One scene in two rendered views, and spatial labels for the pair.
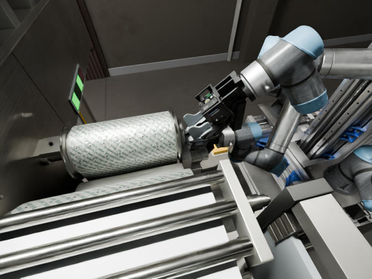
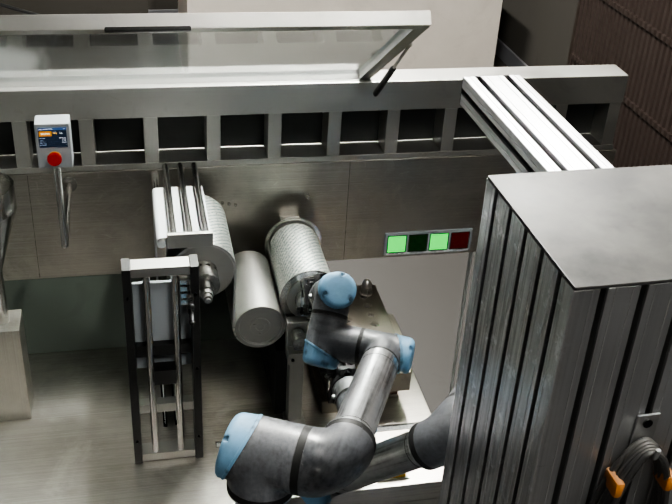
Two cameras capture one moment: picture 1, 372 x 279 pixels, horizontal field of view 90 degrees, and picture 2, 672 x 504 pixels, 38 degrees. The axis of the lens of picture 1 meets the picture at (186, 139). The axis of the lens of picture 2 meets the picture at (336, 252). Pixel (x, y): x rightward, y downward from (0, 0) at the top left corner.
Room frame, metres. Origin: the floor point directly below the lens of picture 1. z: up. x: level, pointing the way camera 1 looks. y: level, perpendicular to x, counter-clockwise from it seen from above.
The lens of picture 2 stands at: (0.39, -1.89, 2.55)
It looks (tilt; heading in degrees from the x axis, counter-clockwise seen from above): 31 degrees down; 90
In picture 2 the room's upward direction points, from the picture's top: 4 degrees clockwise
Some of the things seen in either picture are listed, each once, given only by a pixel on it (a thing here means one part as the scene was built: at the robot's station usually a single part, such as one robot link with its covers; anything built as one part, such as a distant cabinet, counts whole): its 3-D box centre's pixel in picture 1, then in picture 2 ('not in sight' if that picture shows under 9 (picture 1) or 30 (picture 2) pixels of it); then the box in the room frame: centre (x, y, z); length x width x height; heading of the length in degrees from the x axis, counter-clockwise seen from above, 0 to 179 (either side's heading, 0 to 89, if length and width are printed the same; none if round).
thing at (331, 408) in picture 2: not in sight; (319, 372); (0.36, 0.17, 0.92); 0.28 x 0.04 x 0.04; 103
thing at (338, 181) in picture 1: (347, 175); not in sight; (0.41, -0.74, 0.87); 0.15 x 0.15 x 0.10
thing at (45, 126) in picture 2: not in sight; (53, 142); (-0.21, -0.07, 1.66); 0.07 x 0.07 x 0.10; 14
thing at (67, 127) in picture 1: (76, 151); (293, 242); (0.28, 0.28, 1.25); 0.15 x 0.01 x 0.15; 13
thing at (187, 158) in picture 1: (190, 176); (296, 374); (0.31, -0.02, 1.05); 0.06 x 0.05 x 0.31; 103
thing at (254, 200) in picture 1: (251, 203); (207, 293); (0.11, -0.11, 1.33); 0.06 x 0.03 x 0.03; 103
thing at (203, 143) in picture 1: (203, 139); (342, 368); (0.42, -0.06, 1.12); 0.12 x 0.08 x 0.09; 103
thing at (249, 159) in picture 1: (242, 150); not in sight; (0.45, -0.23, 1.01); 0.11 x 0.08 x 0.11; 60
